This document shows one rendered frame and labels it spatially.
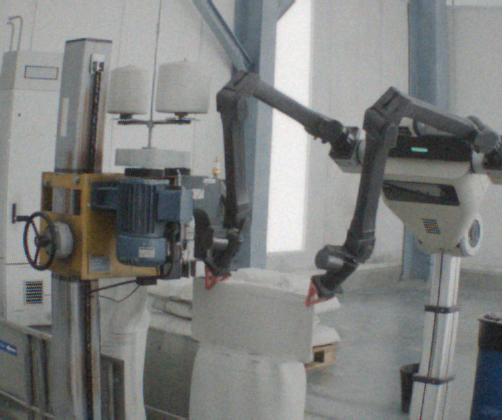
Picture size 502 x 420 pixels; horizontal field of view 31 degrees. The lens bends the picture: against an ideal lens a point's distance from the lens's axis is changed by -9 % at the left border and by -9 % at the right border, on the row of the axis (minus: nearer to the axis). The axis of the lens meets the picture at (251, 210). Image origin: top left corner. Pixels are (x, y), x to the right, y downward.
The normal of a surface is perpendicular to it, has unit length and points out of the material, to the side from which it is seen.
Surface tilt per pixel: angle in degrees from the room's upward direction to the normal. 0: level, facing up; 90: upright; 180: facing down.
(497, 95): 90
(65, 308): 90
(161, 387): 90
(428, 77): 90
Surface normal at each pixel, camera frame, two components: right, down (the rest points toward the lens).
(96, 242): 0.74, 0.07
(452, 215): -0.54, 0.65
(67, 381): -0.66, 0.00
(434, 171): -0.39, -0.76
